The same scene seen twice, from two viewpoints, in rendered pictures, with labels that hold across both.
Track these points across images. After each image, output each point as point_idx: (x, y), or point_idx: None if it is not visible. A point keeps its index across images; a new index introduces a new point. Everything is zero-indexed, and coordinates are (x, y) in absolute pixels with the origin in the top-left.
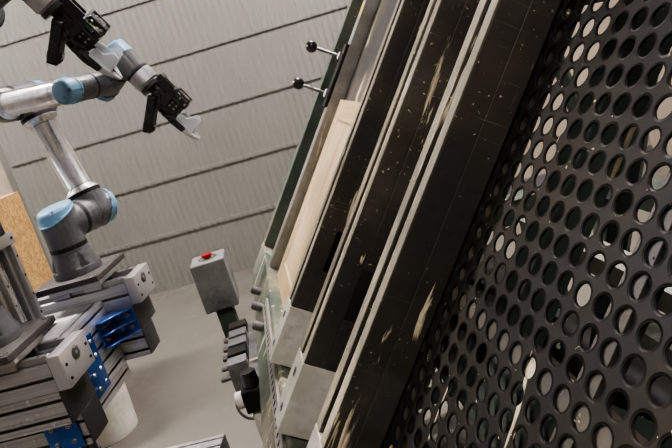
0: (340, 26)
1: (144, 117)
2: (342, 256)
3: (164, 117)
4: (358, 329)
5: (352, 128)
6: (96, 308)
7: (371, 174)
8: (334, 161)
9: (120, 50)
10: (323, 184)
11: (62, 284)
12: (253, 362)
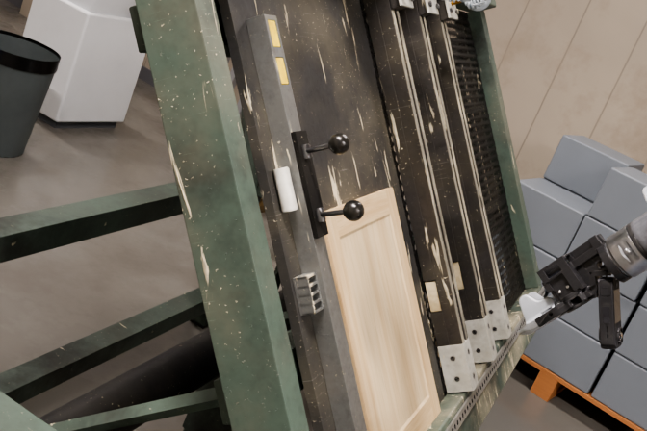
0: (219, 88)
1: (620, 317)
2: (475, 252)
3: (583, 304)
4: (491, 252)
5: (434, 201)
6: None
7: (464, 207)
8: (377, 269)
9: (645, 188)
10: (378, 304)
11: None
12: None
